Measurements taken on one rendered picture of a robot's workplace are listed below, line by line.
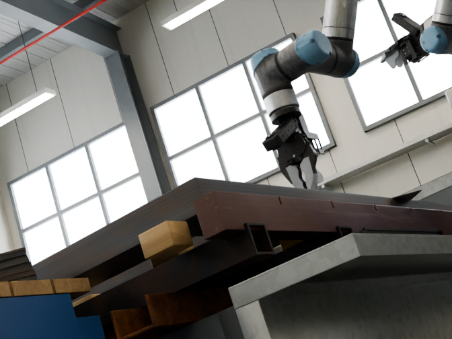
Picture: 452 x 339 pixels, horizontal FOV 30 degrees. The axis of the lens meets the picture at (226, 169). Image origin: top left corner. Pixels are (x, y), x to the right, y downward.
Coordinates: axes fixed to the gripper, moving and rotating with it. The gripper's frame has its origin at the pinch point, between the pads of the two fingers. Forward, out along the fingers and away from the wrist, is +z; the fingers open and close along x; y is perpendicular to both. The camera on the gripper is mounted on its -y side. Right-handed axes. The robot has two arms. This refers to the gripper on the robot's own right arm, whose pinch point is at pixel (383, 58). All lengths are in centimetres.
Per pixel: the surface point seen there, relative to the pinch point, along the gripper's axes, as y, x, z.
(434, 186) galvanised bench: 43.5, 4.1, 7.7
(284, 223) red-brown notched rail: 51, -129, -58
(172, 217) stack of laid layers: 44, -145, -53
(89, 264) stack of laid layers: 43, -151, -35
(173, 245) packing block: 48, -149, -56
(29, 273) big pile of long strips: 43, -164, -40
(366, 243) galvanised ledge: 60, -142, -83
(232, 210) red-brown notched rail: 47, -142, -63
